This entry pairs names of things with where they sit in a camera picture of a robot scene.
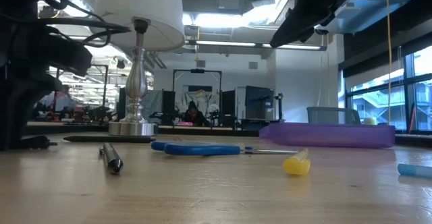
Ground black pen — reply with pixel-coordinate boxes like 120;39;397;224
99;142;125;175

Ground person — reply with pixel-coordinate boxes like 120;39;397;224
183;100;211;128

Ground blue-handled scissors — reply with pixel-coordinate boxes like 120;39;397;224
150;140;300;157

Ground yellow hanging cable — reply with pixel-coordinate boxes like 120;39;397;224
385;0;393;126

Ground black aluminium table frame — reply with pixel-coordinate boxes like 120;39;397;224
26;124;432;143

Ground ceiling light strip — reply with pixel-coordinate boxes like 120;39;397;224
194;40;257;48
261;43;322;51

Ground black monitor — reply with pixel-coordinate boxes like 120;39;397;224
244;85;275;120

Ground purple plastic supply box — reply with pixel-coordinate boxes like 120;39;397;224
259;121;396;150

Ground grey white office chair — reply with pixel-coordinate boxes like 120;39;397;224
306;106;362;125

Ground light blue marker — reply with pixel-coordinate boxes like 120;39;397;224
397;163;432;179

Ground silver table lamp white shade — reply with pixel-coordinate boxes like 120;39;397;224
89;0;186;137

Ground black strip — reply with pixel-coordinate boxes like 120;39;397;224
62;135;157;144

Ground black station frame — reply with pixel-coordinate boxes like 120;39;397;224
90;63;109;123
171;68;223;99

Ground yellow highlighter pen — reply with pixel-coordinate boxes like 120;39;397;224
282;148;312;176

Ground black left camera cable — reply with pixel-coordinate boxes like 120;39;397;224
35;0;132;49

